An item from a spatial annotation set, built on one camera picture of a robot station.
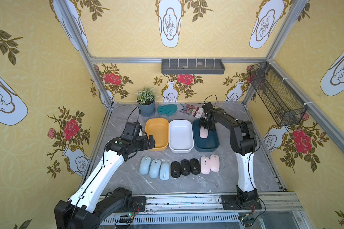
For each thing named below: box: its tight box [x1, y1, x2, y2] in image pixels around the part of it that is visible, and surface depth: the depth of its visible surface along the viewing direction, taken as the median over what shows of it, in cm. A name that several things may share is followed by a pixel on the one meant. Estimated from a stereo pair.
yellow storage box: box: [144, 117, 170, 152], surface depth 105 cm
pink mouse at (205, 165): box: [200, 155, 211, 175], surface depth 87 cm
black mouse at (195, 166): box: [190, 158, 201, 176], surface depth 86 cm
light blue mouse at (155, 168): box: [148, 158, 162, 179], surface depth 86 cm
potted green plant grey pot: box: [136, 86, 156, 117], surface depth 105 cm
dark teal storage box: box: [192, 118, 220, 153], surface depth 102 cm
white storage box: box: [168, 119, 194, 154], surface depth 101 cm
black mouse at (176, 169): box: [171, 160, 182, 178], surface depth 85 cm
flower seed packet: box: [180, 104, 205, 119], surface depth 119 cm
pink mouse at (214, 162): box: [209, 153, 221, 173], surface depth 89 cm
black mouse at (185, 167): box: [180, 158, 191, 177], surface depth 85 cm
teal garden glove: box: [156, 104, 178, 117], surface depth 116 cm
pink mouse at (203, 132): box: [199, 125, 209, 139], surface depth 102 cm
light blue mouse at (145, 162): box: [139, 155, 152, 176], surface depth 87 cm
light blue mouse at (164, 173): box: [159, 161, 171, 181], surface depth 84 cm
